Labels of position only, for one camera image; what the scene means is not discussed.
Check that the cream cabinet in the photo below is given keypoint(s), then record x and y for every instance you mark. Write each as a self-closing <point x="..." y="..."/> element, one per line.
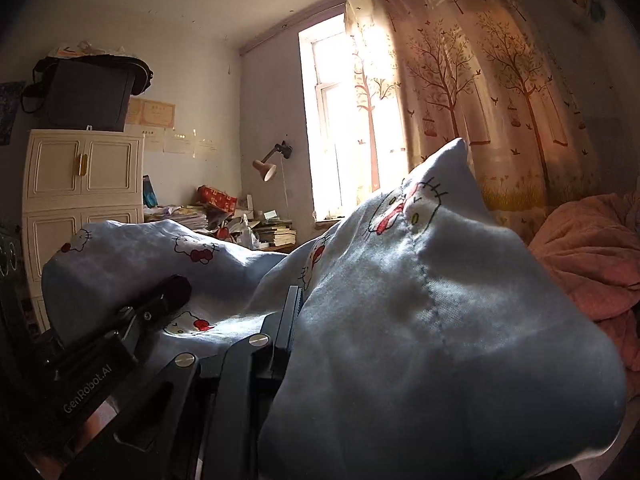
<point x="55" y="170"/>

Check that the white wall paper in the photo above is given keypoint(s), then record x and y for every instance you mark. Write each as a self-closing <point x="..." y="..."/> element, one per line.
<point x="208" y="145"/>
<point x="179" y="142"/>
<point x="152" y="139"/>

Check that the yellowish wall certificate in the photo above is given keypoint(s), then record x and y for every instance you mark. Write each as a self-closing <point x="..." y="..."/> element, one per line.
<point x="137" y="112"/>
<point x="162" y="114"/>

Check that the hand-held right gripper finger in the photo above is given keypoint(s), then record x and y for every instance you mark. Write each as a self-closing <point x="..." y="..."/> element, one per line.
<point x="291" y="320"/>

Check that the pink wall lamp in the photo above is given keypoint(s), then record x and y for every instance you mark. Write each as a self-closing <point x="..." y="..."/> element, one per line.
<point x="264" y="169"/>

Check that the white plastic bag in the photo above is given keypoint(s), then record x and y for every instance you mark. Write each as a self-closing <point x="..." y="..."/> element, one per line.
<point x="245" y="232"/>

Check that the light blue cat-print pants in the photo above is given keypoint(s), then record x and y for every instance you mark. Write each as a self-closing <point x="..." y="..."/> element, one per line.
<point x="450" y="310"/>

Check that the black bag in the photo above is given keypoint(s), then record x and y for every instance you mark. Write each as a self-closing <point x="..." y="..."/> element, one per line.
<point x="135" y="67"/>

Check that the stack of books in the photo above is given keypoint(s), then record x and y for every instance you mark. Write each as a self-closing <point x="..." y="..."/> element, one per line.
<point x="276" y="234"/>

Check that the tree-print curtain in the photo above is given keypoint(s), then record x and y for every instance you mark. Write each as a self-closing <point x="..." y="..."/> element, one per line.
<point x="500" y="85"/>

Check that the grey storage box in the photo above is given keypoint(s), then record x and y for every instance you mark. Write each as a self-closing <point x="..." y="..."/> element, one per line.
<point x="85" y="95"/>

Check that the dark wall poster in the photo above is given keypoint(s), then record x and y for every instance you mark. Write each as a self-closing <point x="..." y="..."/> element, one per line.
<point x="10" y="112"/>

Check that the window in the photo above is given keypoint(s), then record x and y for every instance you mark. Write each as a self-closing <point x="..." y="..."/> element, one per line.
<point x="335" y="110"/>

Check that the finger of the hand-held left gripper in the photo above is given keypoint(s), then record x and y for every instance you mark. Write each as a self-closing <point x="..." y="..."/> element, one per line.
<point x="170" y="292"/>

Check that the red box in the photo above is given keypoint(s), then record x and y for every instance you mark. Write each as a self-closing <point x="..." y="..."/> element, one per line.
<point x="217" y="199"/>

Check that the pink plaid quilt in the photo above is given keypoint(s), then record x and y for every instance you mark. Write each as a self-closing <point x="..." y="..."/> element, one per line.
<point x="590" y="260"/>

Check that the pile of papers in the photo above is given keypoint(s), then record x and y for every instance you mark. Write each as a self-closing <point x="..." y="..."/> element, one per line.
<point x="175" y="217"/>

